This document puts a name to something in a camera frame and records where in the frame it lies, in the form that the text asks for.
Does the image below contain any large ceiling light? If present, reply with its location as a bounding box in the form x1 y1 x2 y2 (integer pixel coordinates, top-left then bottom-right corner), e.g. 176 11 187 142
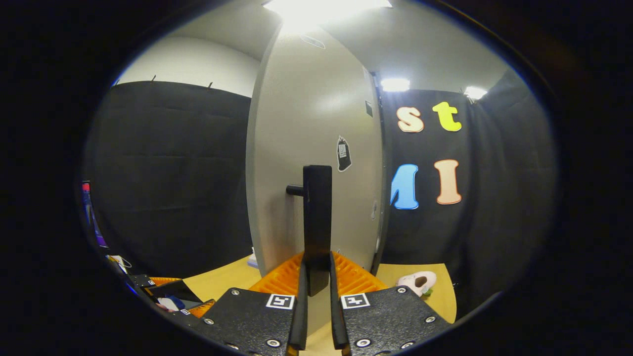
262 0 394 26

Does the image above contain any black cabinet door handle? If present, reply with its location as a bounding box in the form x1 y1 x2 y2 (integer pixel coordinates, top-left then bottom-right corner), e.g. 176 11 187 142
286 165 333 297

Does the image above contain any grey cabinet door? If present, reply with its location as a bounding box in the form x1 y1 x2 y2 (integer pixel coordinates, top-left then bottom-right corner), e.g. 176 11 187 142
246 25 385 337

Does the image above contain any white cable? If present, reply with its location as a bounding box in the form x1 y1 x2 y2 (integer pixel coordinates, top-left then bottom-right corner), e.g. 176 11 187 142
106 255 132 273

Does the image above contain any lit computer screen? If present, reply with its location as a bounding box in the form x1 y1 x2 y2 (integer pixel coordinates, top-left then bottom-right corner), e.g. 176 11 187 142
81 180 108 249

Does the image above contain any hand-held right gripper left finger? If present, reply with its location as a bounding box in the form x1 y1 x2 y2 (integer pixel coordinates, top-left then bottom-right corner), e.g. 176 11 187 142
190 251 308 356

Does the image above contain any pink white plush toy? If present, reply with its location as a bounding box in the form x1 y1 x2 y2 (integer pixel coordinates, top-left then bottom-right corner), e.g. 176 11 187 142
396 270 438 297

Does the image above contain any black backdrop cloth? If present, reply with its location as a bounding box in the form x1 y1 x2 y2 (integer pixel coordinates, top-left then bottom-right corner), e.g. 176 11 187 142
83 81 559 317

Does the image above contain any dark grey cabinet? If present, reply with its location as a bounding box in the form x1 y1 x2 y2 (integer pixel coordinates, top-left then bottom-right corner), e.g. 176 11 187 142
363 69 394 275

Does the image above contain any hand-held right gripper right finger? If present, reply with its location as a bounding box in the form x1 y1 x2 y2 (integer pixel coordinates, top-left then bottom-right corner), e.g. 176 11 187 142
329 251 452 356

